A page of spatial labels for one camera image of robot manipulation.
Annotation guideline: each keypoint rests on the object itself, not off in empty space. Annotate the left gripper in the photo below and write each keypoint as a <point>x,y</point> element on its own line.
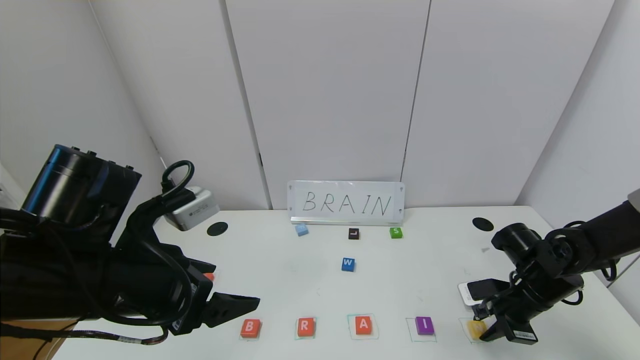
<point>196,303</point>

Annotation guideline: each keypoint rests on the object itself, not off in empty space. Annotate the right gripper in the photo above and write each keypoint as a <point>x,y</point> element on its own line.
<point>518,334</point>

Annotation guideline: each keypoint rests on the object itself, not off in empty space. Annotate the yellow letter block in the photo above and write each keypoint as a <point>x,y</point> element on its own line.
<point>475,329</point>

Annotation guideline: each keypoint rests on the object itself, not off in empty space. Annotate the orange block letter A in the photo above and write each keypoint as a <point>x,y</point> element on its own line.
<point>209,276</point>
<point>363,324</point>

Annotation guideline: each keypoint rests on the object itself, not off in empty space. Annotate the orange block letter R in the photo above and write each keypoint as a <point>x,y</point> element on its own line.
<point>306,327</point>

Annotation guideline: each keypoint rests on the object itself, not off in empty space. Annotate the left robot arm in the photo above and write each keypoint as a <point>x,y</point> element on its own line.
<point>65,260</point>

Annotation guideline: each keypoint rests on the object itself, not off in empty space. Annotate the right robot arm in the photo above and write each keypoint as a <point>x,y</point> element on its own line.
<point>600,230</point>

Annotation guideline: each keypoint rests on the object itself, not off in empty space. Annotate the orange block letter B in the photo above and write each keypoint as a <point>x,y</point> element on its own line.
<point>250,328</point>

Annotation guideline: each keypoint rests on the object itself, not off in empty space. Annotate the purple block letter I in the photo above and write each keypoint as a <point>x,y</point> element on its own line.
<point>425,325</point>

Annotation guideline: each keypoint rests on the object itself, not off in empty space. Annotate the black table grommet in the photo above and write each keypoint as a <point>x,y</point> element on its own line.
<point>217,229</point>
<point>483,224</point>

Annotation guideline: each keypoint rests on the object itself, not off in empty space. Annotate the light blue letter block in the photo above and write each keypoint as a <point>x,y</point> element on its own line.
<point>302,230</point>

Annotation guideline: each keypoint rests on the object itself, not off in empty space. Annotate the blue block letter W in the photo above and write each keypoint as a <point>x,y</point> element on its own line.
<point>348,264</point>

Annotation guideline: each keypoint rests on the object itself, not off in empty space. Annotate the green block letter S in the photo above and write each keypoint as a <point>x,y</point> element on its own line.
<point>396,232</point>

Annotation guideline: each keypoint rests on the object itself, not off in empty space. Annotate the black block letter L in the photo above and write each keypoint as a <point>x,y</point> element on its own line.
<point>354,233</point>

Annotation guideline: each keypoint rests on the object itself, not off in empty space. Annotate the white BRAIN sign board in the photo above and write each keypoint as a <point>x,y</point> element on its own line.
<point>350,202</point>

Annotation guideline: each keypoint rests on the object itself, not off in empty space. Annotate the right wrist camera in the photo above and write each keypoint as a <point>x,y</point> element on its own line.
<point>482,290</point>

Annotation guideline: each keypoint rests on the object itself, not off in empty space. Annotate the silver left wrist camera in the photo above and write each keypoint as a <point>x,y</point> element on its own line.
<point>192,210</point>

